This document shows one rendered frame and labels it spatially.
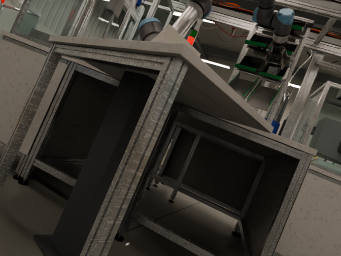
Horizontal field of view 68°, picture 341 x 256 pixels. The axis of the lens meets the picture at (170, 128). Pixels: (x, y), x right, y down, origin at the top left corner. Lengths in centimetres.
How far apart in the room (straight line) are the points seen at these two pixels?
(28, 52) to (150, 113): 148
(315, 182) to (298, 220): 31
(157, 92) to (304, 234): 177
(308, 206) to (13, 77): 226
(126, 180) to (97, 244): 17
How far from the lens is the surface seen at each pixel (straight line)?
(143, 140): 63
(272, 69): 163
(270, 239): 141
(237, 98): 87
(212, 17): 306
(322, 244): 224
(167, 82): 64
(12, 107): 197
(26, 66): 198
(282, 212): 139
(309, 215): 218
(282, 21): 139
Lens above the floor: 64
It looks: 2 degrees up
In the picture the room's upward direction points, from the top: 23 degrees clockwise
